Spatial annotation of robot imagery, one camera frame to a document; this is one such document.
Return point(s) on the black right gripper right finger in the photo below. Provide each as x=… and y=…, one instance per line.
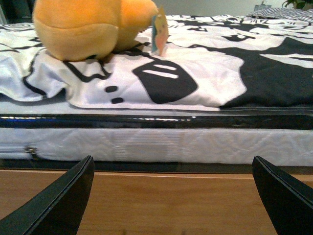
x=288, y=201

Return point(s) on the black and white patterned blanket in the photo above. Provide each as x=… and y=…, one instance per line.
x=209, y=63

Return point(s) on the striped grey pillow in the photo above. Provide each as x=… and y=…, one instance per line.
x=283, y=13

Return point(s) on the orange plush toy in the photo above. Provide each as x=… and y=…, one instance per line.
x=73, y=30

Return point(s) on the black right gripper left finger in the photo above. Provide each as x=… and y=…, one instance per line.
x=58, y=209

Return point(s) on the wooden bed frame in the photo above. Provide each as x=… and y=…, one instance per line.
x=107, y=203

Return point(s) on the white mattress with black trim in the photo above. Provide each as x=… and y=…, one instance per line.
x=52, y=134

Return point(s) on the colourful paper toy tag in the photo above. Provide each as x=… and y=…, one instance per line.
x=160, y=32

